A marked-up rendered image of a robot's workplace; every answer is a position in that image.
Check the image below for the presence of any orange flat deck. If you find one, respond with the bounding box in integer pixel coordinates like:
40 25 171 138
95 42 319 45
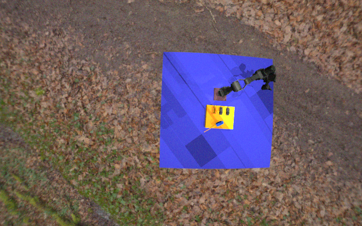
205 105 235 129

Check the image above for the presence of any blue micro servo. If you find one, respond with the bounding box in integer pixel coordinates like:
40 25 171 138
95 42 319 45
216 121 224 127

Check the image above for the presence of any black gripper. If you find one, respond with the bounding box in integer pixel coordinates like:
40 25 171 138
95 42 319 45
261 73 272 90

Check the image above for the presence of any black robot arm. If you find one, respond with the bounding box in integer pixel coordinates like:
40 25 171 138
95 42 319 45
218 65 277 97

